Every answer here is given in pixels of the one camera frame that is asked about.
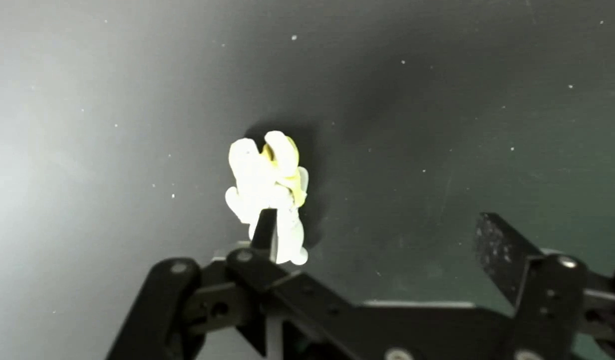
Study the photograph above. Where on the small white plush toy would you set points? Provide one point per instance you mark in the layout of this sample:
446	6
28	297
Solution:
270	178

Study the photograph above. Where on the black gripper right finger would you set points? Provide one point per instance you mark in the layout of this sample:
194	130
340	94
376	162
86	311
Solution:
555	297

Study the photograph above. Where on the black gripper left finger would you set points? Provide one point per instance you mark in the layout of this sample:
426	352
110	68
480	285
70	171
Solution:
280	314

